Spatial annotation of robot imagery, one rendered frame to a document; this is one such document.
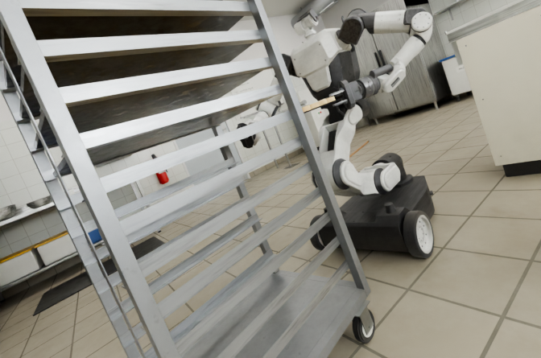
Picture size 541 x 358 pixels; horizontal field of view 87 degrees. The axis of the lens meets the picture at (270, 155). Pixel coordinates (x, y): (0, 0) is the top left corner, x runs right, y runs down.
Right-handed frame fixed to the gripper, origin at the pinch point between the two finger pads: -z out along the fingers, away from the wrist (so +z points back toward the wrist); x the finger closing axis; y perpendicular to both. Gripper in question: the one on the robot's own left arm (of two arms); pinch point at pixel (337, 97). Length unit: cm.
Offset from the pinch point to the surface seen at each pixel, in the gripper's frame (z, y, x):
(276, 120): -36.4, 26.8, 0.2
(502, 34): 99, -3, 0
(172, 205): -71, 47, -9
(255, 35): -32.3, 24.2, 26.8
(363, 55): 296, -394, 62
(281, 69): -28.9, 25.7, 14.3
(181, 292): -76, 50, -26
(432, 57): 366, -312, 9
